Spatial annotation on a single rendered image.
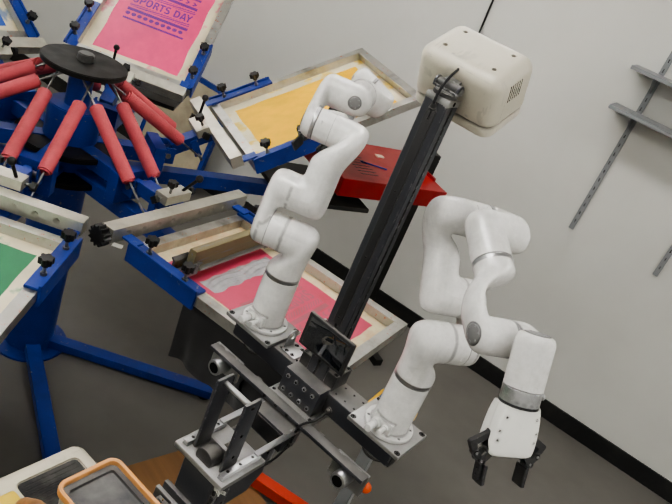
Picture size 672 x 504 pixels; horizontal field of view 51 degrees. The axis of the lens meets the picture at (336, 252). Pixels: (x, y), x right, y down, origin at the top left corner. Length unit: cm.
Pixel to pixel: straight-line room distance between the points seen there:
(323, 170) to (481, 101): 44
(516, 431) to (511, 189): 281
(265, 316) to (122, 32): 210
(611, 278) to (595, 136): 76
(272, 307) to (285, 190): 32
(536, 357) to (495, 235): 29
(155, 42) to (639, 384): 306
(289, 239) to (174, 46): 202
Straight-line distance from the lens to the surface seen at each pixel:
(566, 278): 410
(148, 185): 266
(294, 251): 177
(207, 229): 259
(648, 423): 430
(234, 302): 231
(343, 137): 178
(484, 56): 155
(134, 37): 365
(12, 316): 199
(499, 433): 135
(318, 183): 174
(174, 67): 355
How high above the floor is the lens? 221
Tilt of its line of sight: 26 degrees down
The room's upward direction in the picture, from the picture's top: 23 degrees clockwise
